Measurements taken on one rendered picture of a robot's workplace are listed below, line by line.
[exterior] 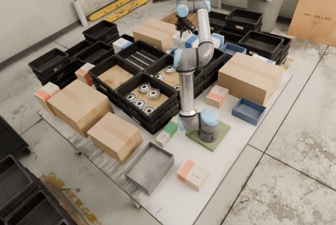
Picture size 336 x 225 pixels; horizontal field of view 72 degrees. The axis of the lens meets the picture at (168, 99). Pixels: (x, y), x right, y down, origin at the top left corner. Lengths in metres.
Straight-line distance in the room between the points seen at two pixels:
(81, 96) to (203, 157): 1.04
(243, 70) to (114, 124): 1.06
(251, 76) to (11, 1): 3.80
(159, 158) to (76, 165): 1.31
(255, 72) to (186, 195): 1.04
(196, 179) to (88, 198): 1.29
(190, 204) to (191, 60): 0.84
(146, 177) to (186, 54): 0.79
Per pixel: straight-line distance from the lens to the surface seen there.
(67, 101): 1.97
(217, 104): 1.86
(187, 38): 1.85
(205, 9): 1.61
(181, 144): 1.69
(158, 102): 1.78
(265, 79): 1.87
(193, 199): 1.51
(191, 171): 1.50
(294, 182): 2.46
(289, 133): 2.75
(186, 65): 1.36
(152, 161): 1.58
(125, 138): 1.60
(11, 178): 2.33
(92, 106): 1.83
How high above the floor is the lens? 2.12
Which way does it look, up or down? 46 degrees down
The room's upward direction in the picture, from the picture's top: 9 degrees counter-clockwise
